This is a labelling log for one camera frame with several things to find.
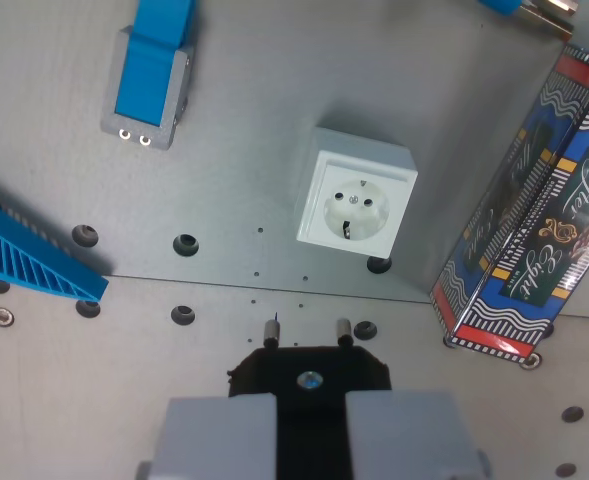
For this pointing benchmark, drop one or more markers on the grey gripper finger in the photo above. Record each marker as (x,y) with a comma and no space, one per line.
(404,440)
(219,440)

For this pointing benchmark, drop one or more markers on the black two-pin power plug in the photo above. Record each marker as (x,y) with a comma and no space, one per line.
(311,410)

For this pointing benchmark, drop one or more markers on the silver hex socket screw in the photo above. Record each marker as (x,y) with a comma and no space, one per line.
(530,360)
(1,316)

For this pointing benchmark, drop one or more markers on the After Eight chocolate box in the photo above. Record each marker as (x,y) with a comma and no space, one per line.
(529,220)

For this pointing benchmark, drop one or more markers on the blue ribbed plastic wedge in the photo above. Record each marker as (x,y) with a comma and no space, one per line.
(29,260)

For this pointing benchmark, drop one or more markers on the grey block holder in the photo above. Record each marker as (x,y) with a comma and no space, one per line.
(116,120)

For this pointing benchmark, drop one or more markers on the blue plastic insert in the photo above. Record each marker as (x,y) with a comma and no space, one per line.
(144,75)

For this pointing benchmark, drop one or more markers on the white wall socket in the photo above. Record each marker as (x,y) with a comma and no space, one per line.
(359,200)

